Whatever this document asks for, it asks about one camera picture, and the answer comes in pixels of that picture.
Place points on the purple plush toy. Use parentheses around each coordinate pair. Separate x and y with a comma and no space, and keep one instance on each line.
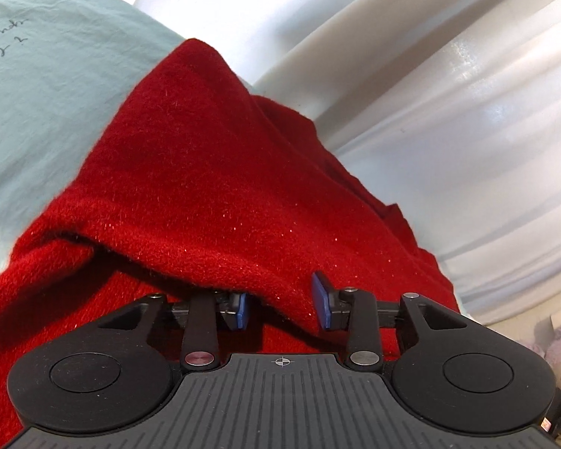
(558,351)

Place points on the red knit sweater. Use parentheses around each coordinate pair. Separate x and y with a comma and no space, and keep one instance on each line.
(191,187)

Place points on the teal mushroom print bedsheet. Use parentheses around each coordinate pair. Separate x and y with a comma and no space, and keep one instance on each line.
(42,93)

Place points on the white curtain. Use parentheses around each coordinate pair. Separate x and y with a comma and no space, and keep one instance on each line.
(425,103)

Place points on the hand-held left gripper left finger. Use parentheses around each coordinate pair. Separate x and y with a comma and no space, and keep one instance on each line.
(239,312)

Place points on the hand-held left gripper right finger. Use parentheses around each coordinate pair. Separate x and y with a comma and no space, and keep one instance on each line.
(322,297)

